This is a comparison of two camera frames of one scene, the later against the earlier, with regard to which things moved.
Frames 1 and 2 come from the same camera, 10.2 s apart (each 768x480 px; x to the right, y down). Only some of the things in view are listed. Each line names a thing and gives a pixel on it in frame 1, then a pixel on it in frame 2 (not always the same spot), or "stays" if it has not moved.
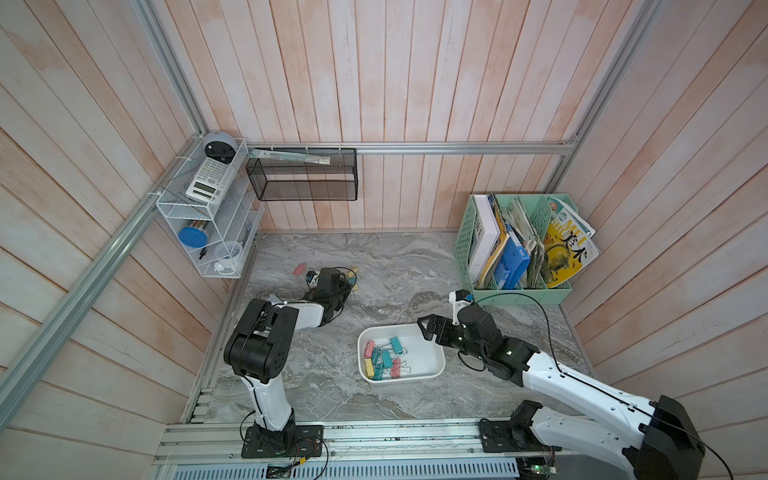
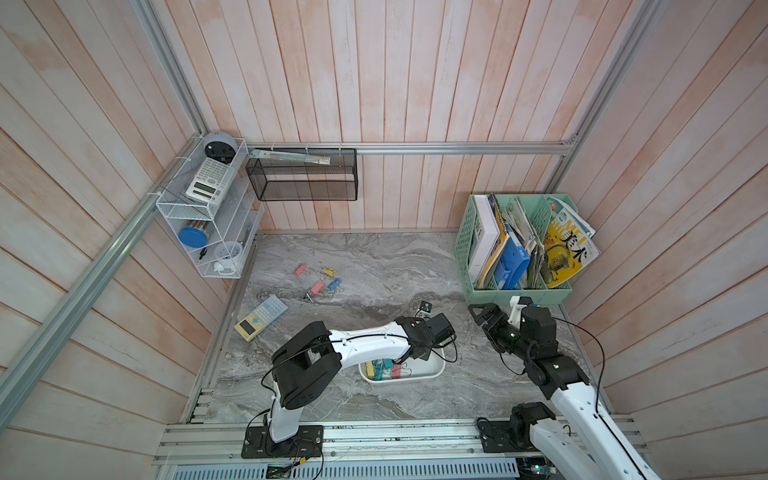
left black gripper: [346, 286] to [427, 353]
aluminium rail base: [424, 450] stays
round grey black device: [220, 146] stays
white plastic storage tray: [426, 358] stays
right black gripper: [444, 324] to [492, 328]
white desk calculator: [211, 181] stays
